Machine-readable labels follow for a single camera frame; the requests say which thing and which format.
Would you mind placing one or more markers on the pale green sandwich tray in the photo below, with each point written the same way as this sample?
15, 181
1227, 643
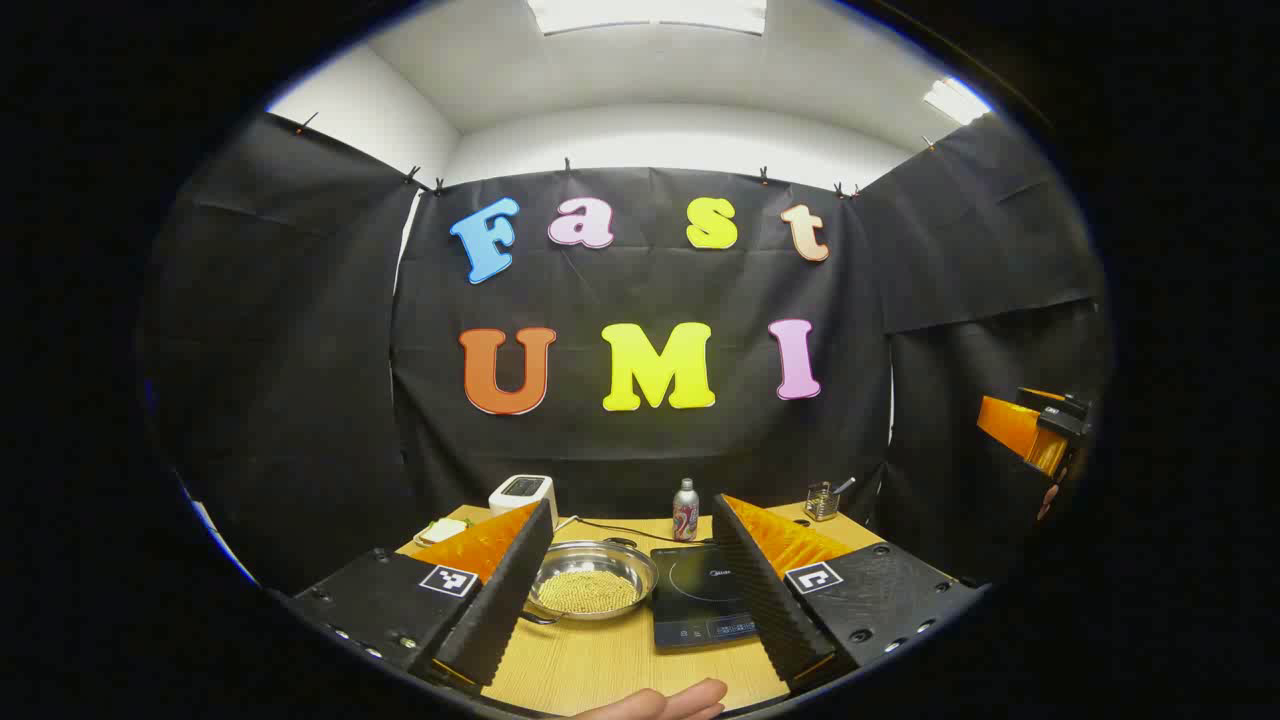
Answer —
430, 541

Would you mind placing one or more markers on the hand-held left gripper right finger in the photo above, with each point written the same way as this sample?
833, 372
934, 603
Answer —
765, 600

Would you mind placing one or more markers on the white bread sandwich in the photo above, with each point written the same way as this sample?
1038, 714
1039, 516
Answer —
444, 529

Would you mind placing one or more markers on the silver drink bottle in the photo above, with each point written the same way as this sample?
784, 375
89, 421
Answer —
685, 515

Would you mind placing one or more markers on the ceiling light panel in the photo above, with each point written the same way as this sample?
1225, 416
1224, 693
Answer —
955, 100
650, 14

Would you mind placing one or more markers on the white toaster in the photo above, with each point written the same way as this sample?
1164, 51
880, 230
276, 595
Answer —
522, 495

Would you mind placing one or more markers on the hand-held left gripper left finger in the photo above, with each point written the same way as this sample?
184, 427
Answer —
505, 600

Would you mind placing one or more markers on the black induction cooktop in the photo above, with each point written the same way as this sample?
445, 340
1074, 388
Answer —
690, 600

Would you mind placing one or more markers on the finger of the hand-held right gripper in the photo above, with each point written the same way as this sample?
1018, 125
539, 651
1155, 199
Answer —
1015, 430
1055, 400

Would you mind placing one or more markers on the metal mesh holder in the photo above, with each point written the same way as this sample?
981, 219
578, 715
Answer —
820, 503

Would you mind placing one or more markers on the black backdrop cloth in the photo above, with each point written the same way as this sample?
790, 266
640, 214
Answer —
650, 440

